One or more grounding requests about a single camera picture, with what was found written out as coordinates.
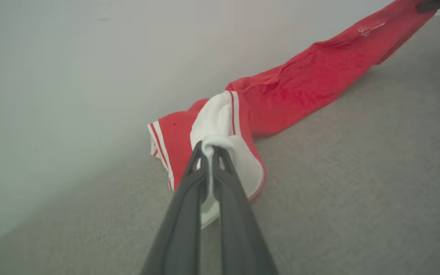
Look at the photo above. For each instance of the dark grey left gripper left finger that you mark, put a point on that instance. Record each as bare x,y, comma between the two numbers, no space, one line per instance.
178,236

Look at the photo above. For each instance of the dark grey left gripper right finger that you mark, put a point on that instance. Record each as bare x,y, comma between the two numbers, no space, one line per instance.
239,236

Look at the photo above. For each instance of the red garment with white trim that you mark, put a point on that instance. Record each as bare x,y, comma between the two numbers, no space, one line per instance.
300,88

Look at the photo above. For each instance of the grey fabric sofa cushion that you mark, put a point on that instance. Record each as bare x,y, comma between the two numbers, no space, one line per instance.
357,191

